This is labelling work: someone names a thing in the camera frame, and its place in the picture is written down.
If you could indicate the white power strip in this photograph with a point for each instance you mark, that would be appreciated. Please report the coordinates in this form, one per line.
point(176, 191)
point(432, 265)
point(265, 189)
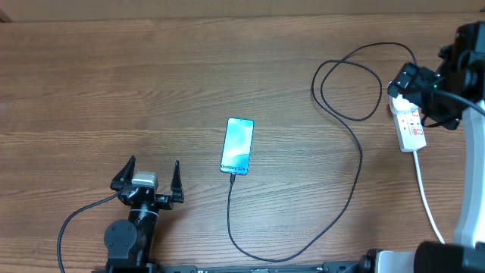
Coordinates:
point(409, 131)

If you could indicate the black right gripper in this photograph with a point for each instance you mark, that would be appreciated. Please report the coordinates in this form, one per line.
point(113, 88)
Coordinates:
point(417, 82)

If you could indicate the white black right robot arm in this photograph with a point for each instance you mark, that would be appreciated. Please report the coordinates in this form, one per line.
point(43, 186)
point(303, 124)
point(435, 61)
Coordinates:
point(452, 97)

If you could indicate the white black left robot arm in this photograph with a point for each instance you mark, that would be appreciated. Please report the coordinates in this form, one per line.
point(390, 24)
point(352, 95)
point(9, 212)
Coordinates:
point(129, 241)

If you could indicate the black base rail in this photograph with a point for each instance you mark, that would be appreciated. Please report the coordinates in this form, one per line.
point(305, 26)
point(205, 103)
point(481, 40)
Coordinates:
point(326, 267)

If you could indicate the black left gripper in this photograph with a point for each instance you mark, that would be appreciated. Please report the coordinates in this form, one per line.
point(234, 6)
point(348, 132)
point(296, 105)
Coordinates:
point(165, 202)

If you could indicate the white charger plug adapter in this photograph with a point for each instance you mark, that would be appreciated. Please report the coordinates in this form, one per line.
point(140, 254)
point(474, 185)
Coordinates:
point(400, 105)

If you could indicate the blue Galaxy smartphone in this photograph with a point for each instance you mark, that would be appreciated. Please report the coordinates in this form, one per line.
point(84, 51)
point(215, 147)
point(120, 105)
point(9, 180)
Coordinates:
point(237, 146)

